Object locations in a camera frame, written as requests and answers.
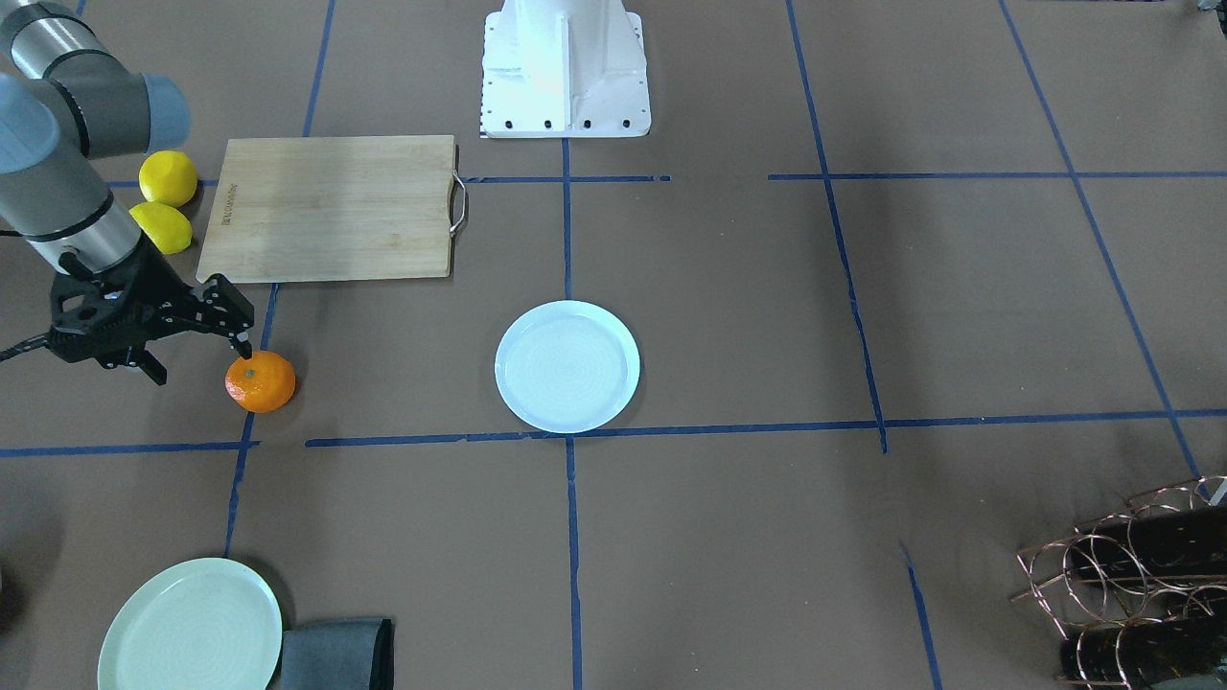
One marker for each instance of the light green plate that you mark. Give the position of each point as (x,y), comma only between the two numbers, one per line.
(208,623)

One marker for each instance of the dark wine bottle upper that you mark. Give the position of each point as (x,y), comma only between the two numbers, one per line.
(1159,549)

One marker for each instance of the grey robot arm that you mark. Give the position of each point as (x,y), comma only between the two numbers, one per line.
(70,103)

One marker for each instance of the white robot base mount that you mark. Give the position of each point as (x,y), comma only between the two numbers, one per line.
(564,69)

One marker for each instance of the copper wire wine rack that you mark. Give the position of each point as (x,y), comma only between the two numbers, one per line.
(1137,596)

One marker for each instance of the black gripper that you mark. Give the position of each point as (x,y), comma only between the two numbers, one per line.
(156,305)

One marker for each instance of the grey folded cloth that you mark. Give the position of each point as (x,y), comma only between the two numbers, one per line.
(351,653)

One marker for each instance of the orange mandarin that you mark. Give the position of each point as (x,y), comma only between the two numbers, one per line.
(262,383)

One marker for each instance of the dark wine bottle lower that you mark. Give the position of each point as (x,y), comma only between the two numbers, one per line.
(1187,654)

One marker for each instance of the lower yellow lemon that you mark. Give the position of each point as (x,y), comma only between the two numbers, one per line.
(169,230)

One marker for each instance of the dark wine bottle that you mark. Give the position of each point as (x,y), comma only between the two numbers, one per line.
(1159,549)
(1187,654)

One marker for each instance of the bamboo cutting board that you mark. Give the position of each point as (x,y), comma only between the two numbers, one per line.
(311,209)

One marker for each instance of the yellow lemon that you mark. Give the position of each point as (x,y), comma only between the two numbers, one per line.
(169,177)
(169,230)

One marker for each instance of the upper yellow lemon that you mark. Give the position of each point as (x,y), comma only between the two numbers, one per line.
(169,177)

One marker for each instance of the light blue plate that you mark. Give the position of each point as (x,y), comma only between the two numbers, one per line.
(567,367)

